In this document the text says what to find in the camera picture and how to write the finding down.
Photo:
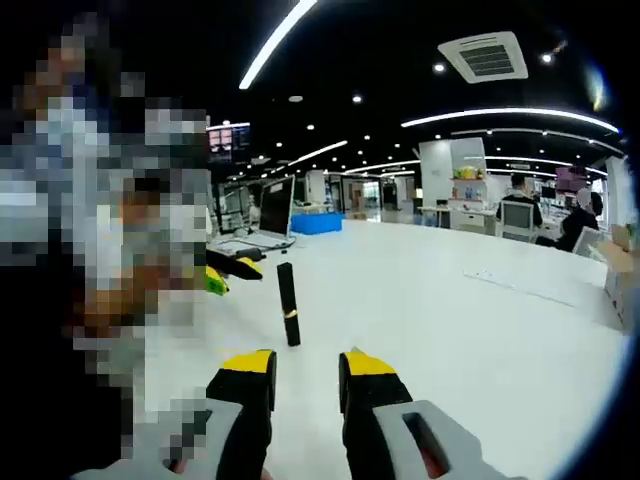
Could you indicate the black lipstick cap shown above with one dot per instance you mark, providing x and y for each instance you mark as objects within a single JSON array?
[{"x": 286, "y": 287}]

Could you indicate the silver laptop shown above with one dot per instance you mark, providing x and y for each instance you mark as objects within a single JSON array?
[{"x": 276, "y": 207}]

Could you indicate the blue plastic bin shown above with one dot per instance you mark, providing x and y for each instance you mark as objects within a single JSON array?
[{"x": 317, "y": 224}]

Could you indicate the white display shelf unit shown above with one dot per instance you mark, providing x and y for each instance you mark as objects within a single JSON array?
[{"x": 435, "y": 170}]

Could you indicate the white mesh office chair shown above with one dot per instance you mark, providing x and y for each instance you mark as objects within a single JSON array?
[
  {"x": 517, "y": 220},
  {"x": 585, "y": 242}
]

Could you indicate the printed white carton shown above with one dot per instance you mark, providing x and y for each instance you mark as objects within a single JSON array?
[{"x": 617, "y": 300}]

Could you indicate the long ceiling light strip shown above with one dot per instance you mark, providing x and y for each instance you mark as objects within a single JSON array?
[
  {"x": 510, "y": 110},
  {"x": 306, "y": 5}
]

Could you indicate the brown cardboard box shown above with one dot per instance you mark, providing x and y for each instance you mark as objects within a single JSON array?
[{"x": 620, "y": 250}]

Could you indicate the group of ceiling spotlights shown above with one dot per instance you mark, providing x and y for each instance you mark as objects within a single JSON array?
[{"x": 439, "y": 66}]

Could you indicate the purple poster board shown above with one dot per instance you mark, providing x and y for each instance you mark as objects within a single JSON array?
[{"x": 570, "y": 180}]

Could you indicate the ceiling air conditioner vent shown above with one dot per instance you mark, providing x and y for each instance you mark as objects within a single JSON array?
[{"x": 487, "y": 59}]

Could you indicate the wall display screen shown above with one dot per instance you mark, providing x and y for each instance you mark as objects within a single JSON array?
[{"x": 225, "y": 142}]

